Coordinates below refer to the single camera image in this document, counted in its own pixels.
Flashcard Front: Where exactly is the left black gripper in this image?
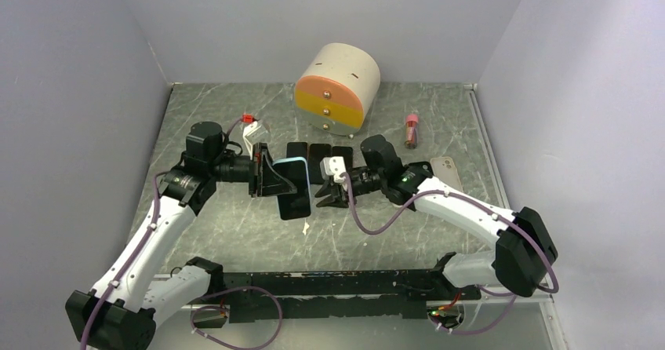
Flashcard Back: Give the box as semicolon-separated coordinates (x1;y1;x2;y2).
209;142;296;198

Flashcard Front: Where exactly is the bare black phone removed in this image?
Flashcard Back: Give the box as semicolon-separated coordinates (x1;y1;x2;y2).
307;143;332;184

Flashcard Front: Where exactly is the purple bare phone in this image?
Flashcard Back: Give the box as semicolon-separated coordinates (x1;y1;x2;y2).
332;146;354;170

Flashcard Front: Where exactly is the blue-grey bare phone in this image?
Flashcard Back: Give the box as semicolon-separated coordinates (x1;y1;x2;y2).
286;141;308;159

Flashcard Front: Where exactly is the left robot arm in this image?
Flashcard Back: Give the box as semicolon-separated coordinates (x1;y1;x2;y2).
65;122;297;349

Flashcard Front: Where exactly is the round pastel drawer cabinet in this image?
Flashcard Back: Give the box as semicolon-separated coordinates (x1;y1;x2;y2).
294;42;381;136

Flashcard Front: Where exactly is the pink capped marker tube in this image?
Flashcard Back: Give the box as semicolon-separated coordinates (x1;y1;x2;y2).
404;113;419;149

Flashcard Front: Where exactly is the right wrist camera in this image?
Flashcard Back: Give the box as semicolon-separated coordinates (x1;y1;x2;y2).
319;156;347;184

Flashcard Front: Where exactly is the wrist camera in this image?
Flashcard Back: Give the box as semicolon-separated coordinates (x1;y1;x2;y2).
319;156;347;184
242;114;271;155

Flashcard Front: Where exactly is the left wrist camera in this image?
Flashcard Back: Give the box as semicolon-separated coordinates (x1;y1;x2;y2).
242;114;271;155

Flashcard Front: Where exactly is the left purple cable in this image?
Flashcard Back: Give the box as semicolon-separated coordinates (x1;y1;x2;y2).
78;118;284;350

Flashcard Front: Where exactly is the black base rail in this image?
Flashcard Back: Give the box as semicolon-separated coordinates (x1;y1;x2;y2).
192;269;481;323

